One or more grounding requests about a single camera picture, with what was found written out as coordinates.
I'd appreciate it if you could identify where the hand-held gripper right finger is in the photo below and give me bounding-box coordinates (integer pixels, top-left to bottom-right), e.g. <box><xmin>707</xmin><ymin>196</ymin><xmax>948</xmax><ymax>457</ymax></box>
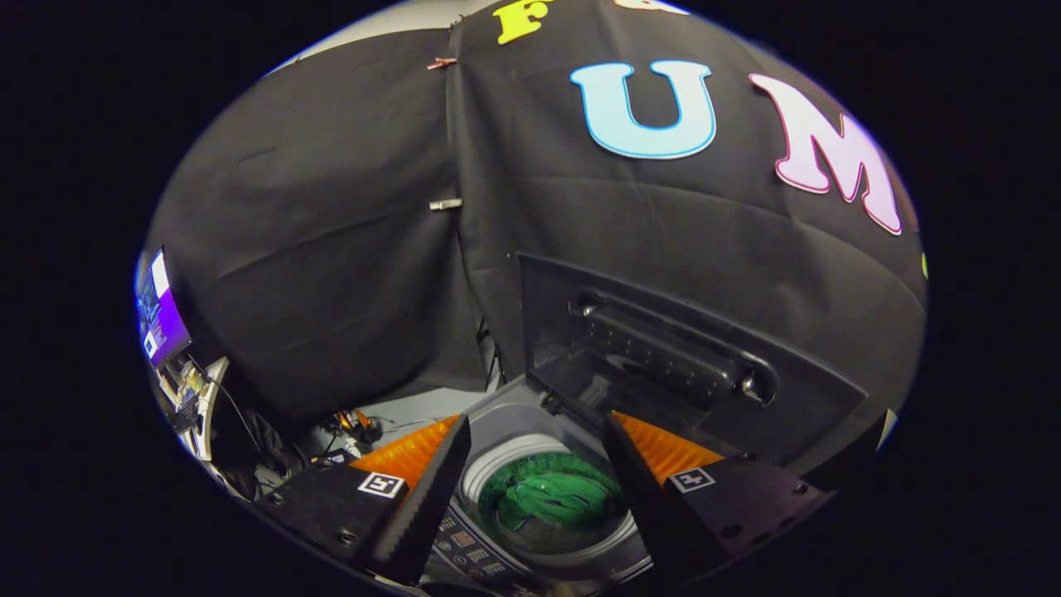
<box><xmin>601</xmin><ymin>410</ymin><xmax>834</xmax><ymax>581</ymax></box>

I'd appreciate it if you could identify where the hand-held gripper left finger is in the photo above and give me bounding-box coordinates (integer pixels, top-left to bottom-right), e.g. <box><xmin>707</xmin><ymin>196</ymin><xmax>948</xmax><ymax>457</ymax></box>
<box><xmin>257</xmin><ymin>415</ymin><xmax>472</xmax><ymax>585</ymax></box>

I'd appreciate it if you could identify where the green polo shirt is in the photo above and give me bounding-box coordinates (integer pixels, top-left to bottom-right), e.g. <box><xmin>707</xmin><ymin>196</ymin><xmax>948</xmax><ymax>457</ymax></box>
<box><xmin>479</xmin><ymin>452</ymin><xmax>627</xmax><ymax>536</ymax></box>

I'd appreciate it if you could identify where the grey washing machine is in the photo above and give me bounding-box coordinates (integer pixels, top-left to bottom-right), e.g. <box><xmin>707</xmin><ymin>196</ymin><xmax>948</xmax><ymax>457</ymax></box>
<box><xmin>419</xmin><ymin>373</ymin><xmax>664</xmax><ymax>594</ymax></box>

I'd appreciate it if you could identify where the orange and black tool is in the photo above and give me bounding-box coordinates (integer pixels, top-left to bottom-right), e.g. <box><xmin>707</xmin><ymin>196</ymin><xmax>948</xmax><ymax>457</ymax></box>
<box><xmin>332</xmin><ymin>410</ymin><xmax>384</xmax><ymax>444</ymax></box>

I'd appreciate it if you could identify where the white table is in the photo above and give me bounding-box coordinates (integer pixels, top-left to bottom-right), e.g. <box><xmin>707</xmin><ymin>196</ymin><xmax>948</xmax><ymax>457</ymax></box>
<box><xmin>170</xmin><ymin>357</ymin><xmax>230</xmax><ymax>462</ymax></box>

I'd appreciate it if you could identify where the black backdrop cloth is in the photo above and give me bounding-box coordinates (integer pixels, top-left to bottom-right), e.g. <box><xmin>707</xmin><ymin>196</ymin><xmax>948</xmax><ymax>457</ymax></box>
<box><xmin>145</xmin><ymin>0</ymin><xmax>928</xmax><ymax>432</ymax></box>

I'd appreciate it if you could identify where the computer monitor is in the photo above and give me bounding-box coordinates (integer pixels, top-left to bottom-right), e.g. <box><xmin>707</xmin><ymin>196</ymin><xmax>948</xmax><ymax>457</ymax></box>
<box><xmin>135</xmin><ymin>246</ymin><xmax>193</xmax><ymax>371</ymax></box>

